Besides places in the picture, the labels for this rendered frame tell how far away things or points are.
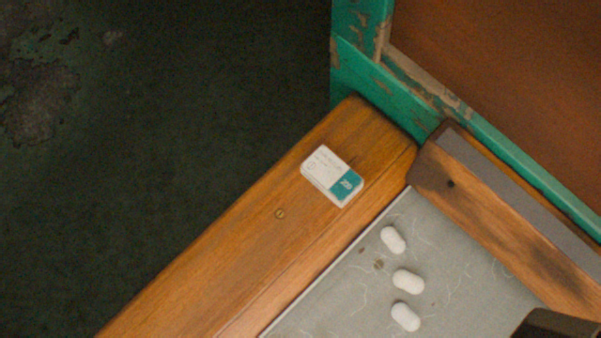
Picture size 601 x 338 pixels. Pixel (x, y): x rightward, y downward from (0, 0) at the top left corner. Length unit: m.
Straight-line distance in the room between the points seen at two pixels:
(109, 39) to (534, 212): 1.36
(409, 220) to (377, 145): 0.09
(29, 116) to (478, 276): 1.28
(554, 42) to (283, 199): 0.35
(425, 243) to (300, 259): 0.14
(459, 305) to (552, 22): 0.35
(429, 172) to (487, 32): 0.18
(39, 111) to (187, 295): 1.12
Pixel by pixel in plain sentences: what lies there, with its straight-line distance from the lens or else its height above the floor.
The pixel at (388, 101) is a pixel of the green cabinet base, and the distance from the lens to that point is 0.81.
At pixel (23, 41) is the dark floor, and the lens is 1.95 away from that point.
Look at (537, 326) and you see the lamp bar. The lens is 0.46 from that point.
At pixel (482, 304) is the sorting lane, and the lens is 0.79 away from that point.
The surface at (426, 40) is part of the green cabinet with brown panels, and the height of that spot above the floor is 0.92.
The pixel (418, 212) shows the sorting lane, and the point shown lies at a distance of 0.81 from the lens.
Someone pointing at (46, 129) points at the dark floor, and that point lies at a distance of 1.79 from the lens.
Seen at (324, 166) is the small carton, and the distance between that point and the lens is 0.77.
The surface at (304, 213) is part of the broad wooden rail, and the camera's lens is 0.78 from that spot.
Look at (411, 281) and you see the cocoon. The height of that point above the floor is 0.76.
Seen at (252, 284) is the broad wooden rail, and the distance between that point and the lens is 0.76.
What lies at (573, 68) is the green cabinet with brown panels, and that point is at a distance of 0.58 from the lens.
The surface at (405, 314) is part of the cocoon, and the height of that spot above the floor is 0.76.
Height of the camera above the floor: 1.50
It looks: 67 degrees down
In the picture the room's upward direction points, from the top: 4 degrees counter-clockwise
